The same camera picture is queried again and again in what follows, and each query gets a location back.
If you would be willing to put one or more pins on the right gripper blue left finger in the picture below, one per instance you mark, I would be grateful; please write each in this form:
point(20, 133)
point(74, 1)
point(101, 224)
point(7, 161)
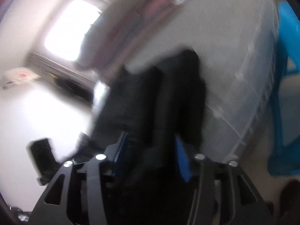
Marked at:
point(75, 193)

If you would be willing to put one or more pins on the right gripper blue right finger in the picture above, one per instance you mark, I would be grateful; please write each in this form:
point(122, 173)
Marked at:
point(222, 192)

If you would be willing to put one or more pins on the black coat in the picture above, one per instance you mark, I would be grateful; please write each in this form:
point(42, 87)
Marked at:
point(155, 108)

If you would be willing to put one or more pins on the dark clothes hanging on rack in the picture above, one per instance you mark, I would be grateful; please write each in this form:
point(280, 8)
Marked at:
point(74, 90)

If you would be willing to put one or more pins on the blue plastic stool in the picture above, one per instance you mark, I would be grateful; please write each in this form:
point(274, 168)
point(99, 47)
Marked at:
point(284, 101)

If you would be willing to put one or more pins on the white cardboard box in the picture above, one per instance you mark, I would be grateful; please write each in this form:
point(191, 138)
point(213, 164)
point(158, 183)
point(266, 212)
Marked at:
point(17, 76)

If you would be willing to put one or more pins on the patterned window curtain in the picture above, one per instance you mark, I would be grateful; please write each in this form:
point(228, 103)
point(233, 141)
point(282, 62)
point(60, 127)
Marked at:
point(44, 66)

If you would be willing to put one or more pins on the stack of folded quilts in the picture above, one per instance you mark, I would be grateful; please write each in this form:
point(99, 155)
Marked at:
point(129, 37)

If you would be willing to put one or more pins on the grey pillow on top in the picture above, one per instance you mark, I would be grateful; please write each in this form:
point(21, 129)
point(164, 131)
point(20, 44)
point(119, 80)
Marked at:
point(116, 14)

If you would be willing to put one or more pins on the grey checked bed mattress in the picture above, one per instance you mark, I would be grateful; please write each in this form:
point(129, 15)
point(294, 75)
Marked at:
point(235, 41)

